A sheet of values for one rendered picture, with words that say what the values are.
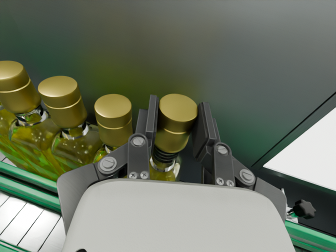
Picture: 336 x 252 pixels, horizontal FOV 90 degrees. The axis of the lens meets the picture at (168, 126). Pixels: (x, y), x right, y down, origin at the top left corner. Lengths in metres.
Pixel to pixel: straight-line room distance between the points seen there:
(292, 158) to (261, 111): 0.13
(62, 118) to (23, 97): 0.05
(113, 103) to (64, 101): 0.05
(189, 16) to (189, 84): 0.09
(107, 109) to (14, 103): 0.11
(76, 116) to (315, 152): 0.37
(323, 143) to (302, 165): 0.07
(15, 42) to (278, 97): 0.49
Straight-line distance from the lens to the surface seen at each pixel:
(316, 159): 0.40
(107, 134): 0.17
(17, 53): 0.50
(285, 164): 0.40
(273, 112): 0.30
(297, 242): 0.49
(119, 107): 0.16
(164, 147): 0.15
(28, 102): 0.24
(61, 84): 0.20
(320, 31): 0.25
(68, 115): 0.20
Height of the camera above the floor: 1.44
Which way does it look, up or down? 48 degrees down
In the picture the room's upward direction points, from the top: 14 degrees clockwise
